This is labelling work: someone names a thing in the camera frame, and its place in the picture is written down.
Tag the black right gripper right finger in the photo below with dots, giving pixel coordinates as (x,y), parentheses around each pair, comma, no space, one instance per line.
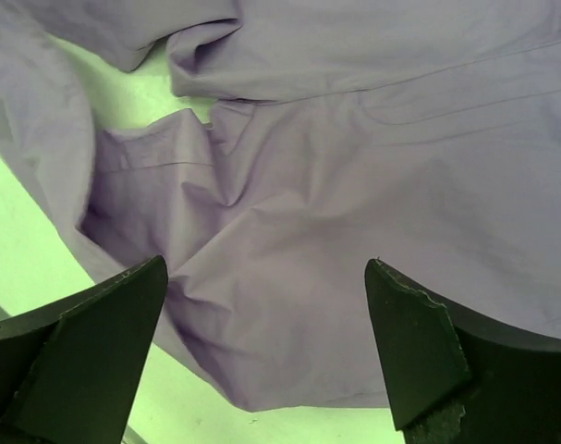
(453,375)

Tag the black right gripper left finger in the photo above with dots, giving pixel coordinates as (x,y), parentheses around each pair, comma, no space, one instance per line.
(70,370)

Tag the purple trousers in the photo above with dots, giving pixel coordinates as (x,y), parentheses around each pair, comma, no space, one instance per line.
(269,149)

